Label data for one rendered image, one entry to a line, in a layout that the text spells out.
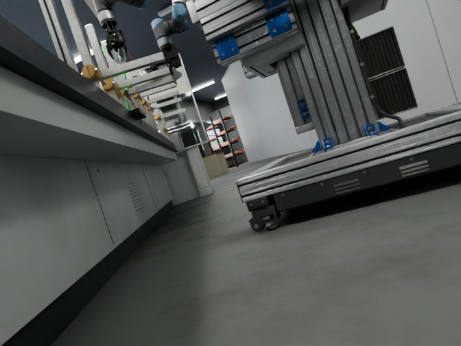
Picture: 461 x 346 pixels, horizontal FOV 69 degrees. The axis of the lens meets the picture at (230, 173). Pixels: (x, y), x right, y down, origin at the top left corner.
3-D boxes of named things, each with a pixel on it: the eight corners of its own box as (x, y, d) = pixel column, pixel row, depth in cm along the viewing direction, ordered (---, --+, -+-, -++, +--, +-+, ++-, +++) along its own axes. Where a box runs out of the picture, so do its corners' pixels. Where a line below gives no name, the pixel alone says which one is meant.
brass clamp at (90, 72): (108, 84, 140) (105, 72, 140) (98, 75, 126) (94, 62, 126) (95, 88, 139) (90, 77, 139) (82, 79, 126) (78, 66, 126)
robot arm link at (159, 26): (164, 15, 182) (149, 18, 180) (171, 34, 183) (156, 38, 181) (164, 22, 190) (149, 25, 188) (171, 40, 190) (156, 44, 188)
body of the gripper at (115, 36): (109, 44, 150) (101, 18, 150) (108, 52, 158) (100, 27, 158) (126, 41, 153) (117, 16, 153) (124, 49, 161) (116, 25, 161)
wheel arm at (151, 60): (166, 63, 138) (162, 53, 138) (164, 60, 135) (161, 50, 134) (63, 95, 135) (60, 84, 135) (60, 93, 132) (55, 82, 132)
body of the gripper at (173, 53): (181, 62, 182) (173, 42, 182) (166, 68, 182) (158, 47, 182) (182, 67, 190) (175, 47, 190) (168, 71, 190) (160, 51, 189)
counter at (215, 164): (176, 188, 1160) (169, 169, 1158) (230, 171, 1087) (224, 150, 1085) (167, 191, 1099) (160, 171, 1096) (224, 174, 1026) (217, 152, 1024)
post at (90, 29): (127, 123, 158) (94, 25, 156) (125, 122, 154) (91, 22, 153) (120, 125, 158) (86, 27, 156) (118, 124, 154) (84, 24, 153)
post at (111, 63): (136, 125, 183) (108, 41, 181) (135, 125, 179) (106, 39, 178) (130, 128, 183) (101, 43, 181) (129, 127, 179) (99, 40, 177)
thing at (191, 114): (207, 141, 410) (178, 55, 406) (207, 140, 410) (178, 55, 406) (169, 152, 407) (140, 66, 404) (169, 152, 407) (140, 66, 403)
